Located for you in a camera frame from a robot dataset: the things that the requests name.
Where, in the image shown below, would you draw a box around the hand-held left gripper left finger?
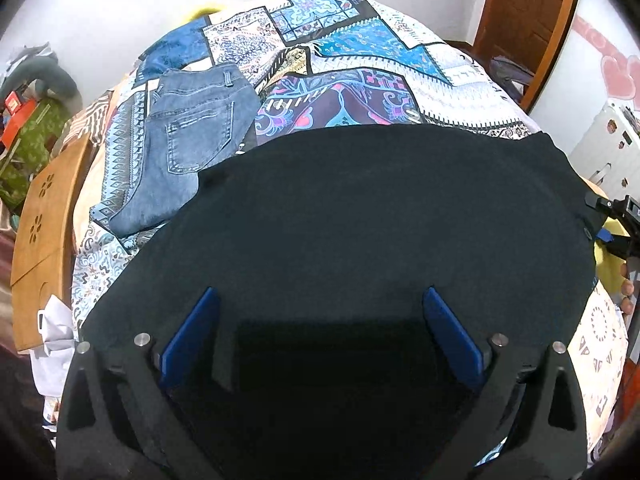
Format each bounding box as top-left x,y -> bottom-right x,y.
55,287 -> 221,480

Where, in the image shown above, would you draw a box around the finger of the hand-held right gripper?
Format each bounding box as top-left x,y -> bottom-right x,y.
596,228 -> 640,264
584,193 -> 640,223

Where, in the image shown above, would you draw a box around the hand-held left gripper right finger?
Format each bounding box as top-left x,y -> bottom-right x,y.
422,287 -> 589,480

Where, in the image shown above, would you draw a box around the black pants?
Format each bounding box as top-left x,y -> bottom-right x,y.
80,125 -> 603,471

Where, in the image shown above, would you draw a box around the person's right hand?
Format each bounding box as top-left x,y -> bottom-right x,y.
619,263 -> 637,314

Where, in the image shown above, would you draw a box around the yellow cloth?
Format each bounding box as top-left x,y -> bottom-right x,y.
594,217 -> 632,296

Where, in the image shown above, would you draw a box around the white cloth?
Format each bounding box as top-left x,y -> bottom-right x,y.
31,294 -> 76,428

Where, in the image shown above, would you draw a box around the grey bag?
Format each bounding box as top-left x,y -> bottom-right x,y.
489,56 -> 537,106

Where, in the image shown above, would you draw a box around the wooden folding table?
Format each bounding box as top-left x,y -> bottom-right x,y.
10,136 -> 93,352

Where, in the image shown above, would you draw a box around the blue denim jeans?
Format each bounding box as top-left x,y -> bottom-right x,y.
102,63 -> 262,237

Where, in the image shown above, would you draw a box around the brown wooden door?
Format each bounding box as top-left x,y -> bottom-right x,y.
472,0 -> 585,115

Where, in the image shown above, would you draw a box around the green patterned cloth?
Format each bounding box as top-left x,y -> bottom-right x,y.
0,102 -> 71,213

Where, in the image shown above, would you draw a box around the red box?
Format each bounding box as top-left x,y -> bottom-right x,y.
0,91 -> 40,147

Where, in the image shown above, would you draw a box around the patterned patchwork blanket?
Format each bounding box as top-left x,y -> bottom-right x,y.
70,0 -> 628,463

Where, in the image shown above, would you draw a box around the yellow pillow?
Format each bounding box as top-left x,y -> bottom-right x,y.
181,5 -> 226,23

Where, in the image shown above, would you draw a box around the pink heart wall sticker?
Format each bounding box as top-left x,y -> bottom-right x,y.
572,14 -> 640,111

